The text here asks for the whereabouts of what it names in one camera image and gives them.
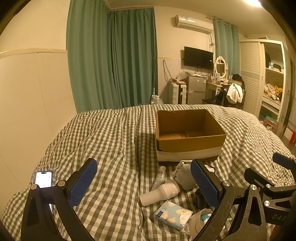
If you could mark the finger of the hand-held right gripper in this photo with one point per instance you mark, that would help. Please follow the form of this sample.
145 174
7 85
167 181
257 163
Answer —
283 160
256 177

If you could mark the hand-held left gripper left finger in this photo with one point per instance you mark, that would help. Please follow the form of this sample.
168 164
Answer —
81 183

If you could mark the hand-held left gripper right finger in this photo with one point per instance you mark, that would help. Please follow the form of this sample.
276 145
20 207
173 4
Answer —
203 183

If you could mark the white knit glove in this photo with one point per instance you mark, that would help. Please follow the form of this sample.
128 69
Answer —
182 176

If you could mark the white tape roll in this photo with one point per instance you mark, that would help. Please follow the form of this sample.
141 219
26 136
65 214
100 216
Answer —
196 224

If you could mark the brown cardboard box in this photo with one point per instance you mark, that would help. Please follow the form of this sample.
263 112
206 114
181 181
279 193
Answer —
185 144

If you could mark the white cylindrical handheld device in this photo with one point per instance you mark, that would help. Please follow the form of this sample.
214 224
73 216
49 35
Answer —
161 192

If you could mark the small clear bottle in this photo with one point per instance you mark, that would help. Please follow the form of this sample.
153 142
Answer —
159 177

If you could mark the smartphone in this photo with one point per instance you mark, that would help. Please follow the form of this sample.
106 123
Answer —
44 179

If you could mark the blue floral tissue packet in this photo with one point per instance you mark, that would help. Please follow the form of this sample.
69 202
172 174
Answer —
172 215

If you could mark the grey checked blanket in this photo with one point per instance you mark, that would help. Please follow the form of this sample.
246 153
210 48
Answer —
104 143

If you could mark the yellow and white clothes pile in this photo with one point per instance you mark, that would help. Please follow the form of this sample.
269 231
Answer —
271 89

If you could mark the white garment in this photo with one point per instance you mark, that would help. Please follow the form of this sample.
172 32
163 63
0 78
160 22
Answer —
233 92

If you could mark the white wardrobe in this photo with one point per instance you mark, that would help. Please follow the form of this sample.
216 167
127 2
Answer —
251 76

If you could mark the black plastic bag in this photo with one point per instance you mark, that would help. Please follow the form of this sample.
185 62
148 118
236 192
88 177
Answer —
220 95

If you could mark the small grey fridge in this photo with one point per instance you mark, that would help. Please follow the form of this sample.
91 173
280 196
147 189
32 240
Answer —
196 92

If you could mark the white suitcase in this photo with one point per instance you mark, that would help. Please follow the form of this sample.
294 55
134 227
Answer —
177 93

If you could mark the black garment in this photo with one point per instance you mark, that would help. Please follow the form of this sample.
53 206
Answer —
238 77

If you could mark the white dressing table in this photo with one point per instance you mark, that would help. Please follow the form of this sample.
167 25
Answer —
211 89

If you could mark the clear water jug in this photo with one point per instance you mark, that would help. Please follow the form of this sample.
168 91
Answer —
157 100

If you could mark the clear plastic bag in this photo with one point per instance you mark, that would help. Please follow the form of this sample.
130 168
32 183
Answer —
182 74

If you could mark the white oval mirror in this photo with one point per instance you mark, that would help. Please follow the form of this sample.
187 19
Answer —
220 67

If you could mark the wide green curtain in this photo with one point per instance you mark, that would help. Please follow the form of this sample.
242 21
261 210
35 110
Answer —
134 58
90 58

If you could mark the narrow green curtain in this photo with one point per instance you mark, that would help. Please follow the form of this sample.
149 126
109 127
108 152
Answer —
227 41

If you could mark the white air conditioner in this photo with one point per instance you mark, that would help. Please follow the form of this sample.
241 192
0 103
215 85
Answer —
194 24

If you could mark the black wall television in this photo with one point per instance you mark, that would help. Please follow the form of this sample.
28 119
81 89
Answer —
198 57

